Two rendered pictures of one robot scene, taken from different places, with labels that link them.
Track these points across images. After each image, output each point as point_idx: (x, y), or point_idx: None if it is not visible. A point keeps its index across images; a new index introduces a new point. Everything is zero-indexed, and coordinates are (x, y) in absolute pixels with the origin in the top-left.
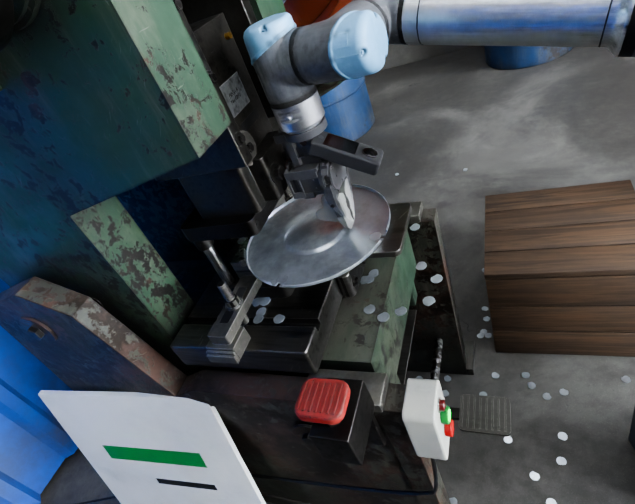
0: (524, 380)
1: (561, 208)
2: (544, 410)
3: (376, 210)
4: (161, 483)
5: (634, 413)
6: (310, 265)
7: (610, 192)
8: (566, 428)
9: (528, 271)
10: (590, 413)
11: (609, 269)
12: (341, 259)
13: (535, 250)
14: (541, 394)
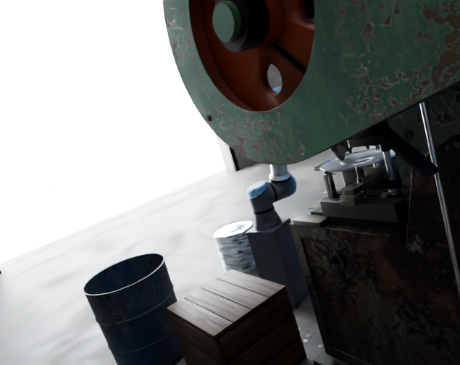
0: (308, 339)
1: (207, 305)
2: (314, 325)
3: (327, 164)
4: None
5: (290, 287)
6: (368, 153)
7: (182, 305)
8: (314, 317)
9: (267, 281)
10: (298, 319)
11: (243, 273)
12: (355, 154)
13: (251, 289)
14: (308, 331)
